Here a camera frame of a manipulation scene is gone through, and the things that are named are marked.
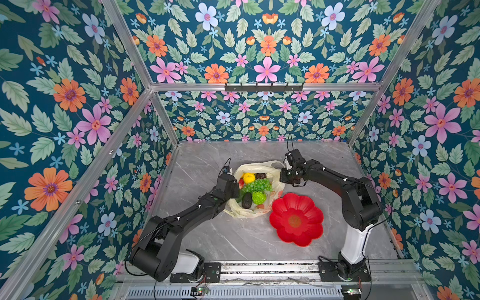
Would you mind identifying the yellowish translucent plastic bag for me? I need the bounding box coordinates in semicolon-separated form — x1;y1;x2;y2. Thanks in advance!
225;161;285;219

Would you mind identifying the yellow bumpy fruit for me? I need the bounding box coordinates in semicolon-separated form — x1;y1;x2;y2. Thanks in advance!
242;172;256;185

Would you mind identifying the dark rough avocado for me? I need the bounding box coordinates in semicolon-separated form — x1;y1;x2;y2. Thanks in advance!
241;192;253;210

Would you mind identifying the dark brown fruit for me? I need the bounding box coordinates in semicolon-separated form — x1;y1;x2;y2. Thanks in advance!
255;173;267;180

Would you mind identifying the light green custard apple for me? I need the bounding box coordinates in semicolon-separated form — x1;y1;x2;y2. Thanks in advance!
252;191;267;206

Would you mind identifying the red flower-shaped plastic plate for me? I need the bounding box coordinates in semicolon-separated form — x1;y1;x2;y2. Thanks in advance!
269;192;325;247

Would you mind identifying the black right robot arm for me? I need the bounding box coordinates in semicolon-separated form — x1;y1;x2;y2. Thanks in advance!
280;149;383;268

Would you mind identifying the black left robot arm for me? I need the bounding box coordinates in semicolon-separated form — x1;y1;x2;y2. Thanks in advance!
129;173;240;282

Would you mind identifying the red fruit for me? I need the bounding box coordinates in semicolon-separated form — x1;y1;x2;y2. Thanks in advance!
238;178;245;189

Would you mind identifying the green grape bunch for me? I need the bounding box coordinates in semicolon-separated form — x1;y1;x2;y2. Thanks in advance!
242;178;273;193

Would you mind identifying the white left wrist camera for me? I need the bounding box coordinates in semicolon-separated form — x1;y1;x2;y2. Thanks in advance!
220;166;232;175

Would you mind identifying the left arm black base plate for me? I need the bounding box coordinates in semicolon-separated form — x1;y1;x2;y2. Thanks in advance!
169;262;222;283

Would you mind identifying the black hook rail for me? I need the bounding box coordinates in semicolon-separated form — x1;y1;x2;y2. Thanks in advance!
224;82;304;93

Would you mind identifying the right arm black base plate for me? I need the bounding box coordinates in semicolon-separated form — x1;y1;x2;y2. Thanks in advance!
317;259;371;282

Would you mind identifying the aluminium frame rail base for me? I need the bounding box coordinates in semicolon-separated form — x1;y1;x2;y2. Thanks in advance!
110;259;434;300

